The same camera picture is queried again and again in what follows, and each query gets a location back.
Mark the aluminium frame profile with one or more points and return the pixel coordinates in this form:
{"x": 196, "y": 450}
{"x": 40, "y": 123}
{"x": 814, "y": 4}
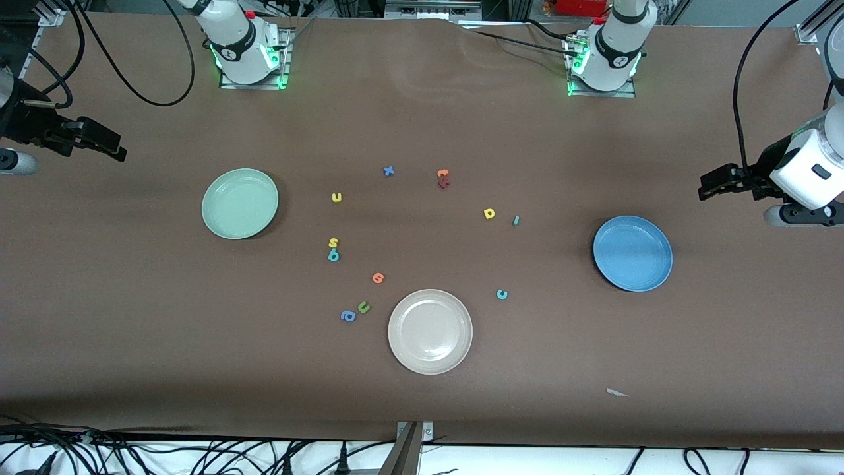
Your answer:
{"x": 814, "y": 26}
{"x": 49, "y": 13}

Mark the green plate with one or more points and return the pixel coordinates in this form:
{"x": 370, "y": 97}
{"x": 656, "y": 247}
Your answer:
{"x": 239, "y": 203}

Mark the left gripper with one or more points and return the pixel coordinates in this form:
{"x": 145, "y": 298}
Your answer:
{"x": 769, "y": 165}

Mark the metal table bracket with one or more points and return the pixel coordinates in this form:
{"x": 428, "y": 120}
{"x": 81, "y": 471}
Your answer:
{"x": 409, "y": 448}

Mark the beige plate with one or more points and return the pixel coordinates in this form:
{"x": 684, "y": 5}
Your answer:
{"x": 430, "y": 332}

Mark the green foam letter u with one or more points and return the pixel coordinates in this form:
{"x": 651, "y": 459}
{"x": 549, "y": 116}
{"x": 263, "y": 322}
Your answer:
{"x": 363, "y": 307}

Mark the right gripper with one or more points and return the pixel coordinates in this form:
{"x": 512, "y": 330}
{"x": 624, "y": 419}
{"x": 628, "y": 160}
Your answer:
{"x": 25, "y": 123}

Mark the blue plate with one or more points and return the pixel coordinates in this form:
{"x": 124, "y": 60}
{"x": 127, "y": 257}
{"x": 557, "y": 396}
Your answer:
{"x": 632, "y": 253}

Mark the blue foam letter a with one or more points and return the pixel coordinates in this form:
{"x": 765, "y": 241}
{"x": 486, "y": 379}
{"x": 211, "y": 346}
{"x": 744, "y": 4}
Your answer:
{"x": 348, "y": 316}

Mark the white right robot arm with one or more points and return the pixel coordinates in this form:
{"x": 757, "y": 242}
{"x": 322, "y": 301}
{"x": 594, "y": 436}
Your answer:
{"x": 231, "y": 33}

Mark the white paper scrap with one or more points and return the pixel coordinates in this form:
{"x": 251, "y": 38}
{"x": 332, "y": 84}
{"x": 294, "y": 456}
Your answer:
{"x": 616, "y": 392}

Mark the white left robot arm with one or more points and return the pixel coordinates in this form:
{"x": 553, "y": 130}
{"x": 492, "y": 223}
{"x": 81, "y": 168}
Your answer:
{"x": 616, "y": 39}

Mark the black power plug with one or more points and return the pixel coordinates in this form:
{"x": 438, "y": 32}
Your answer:
{"x": 287, "y": 465}
{"x": 343, "y": 458}

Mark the red box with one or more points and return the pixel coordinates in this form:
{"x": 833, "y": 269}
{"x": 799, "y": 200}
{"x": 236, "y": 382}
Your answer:
{"x": 580, "y": 6}

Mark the silver metal frame piece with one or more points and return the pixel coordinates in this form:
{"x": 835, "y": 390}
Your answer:
{"x": 432, "y": 9}

